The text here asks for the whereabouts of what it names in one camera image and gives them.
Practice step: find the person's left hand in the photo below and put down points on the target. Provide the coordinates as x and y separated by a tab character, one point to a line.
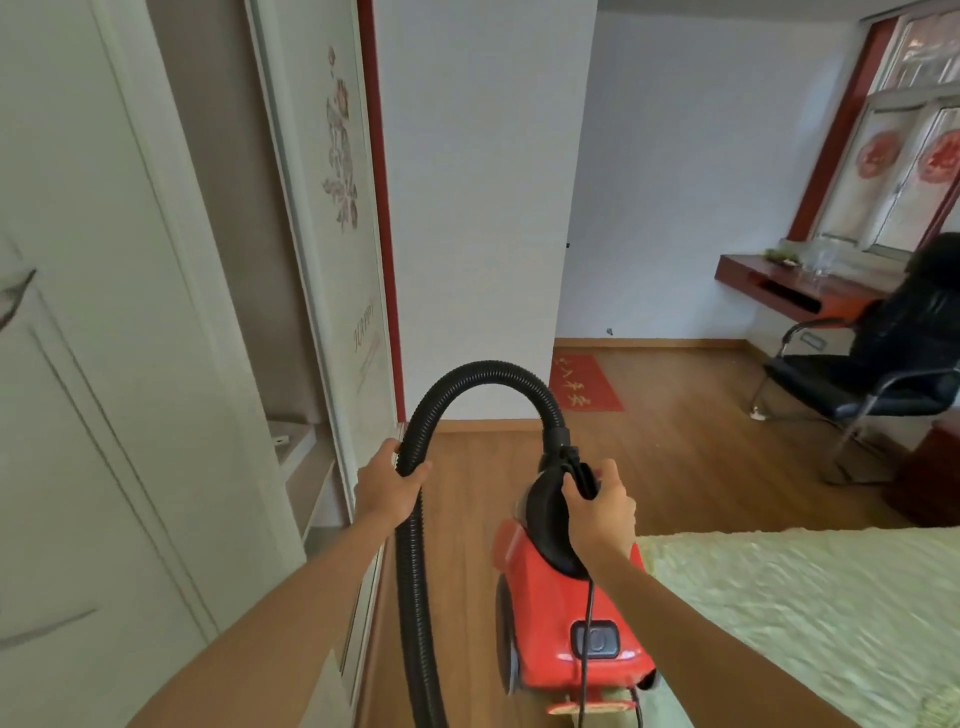
386	491

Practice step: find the grey wall socket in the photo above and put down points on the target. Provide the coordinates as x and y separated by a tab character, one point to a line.
814	341

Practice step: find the small green desk plant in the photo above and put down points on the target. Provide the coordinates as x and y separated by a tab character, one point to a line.
780	256

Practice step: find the person's right forearm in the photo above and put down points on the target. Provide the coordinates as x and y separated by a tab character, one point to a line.
697	652

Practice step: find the clear glass desk items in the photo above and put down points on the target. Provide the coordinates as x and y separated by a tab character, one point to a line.
821	262

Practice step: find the dark wooden nightstand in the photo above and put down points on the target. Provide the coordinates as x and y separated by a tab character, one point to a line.
930	480

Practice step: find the person's left forearm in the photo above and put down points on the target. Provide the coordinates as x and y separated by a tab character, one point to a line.
262	637

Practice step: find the black office chair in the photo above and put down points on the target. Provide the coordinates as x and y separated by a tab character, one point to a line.
900	337

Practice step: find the white sliding door panel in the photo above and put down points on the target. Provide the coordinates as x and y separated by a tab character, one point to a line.
352	300

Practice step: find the white window with red decals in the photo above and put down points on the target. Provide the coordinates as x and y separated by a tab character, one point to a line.
900	165

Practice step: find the person's right hand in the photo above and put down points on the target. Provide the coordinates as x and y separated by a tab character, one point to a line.
607	525

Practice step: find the red floor mat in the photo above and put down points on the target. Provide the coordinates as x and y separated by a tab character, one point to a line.
585	382

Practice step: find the red vacuum cleaner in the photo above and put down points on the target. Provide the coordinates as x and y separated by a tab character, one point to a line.
540	622

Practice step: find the brown wooden desk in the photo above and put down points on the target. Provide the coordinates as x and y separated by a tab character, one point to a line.
780	289

